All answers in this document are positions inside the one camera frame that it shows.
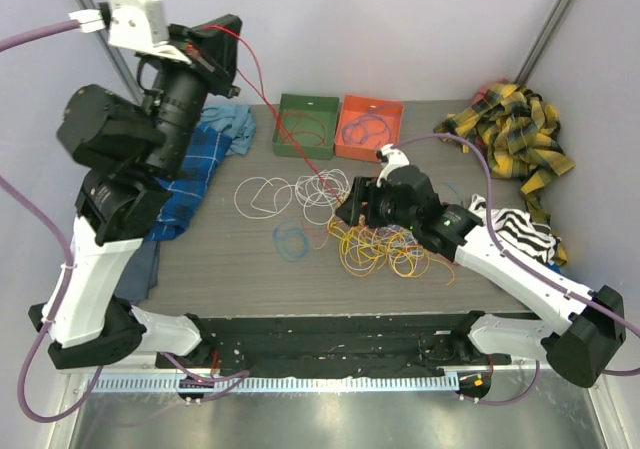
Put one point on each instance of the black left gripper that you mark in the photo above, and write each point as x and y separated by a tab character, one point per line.
214	49

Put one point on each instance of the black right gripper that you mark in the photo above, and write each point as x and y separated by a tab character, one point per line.
363	191

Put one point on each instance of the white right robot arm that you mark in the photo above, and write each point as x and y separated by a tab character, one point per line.
577	330

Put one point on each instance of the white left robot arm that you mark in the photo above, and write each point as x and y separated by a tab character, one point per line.
131	151

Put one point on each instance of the light blue cloth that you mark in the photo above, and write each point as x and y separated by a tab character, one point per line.
234	121

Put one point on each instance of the orange plastic bin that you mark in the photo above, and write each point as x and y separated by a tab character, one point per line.
365	125

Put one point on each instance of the green plastic bin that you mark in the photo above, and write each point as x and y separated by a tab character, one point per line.
306	127

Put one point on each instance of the blue plaid cloth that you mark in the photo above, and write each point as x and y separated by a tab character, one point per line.
205	153

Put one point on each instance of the black white striped cloth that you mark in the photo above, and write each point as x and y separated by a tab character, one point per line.
517	228

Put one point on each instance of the pink cloth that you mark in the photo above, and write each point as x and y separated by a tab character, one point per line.
491	93

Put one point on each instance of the yellow plaid cloth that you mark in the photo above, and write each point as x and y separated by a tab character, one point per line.
519	139

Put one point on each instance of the grey blue folded cloth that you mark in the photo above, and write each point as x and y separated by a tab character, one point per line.
140	275

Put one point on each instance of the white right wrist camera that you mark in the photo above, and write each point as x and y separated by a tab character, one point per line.
390	158

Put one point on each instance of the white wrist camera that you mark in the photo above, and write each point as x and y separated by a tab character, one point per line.
136	25
390	158

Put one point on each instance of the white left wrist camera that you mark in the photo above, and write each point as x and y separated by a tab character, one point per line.
136	25

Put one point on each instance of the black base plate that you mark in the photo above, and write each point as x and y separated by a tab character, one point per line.
337	347

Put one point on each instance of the white slotted cable duct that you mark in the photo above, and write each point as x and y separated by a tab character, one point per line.
165	383

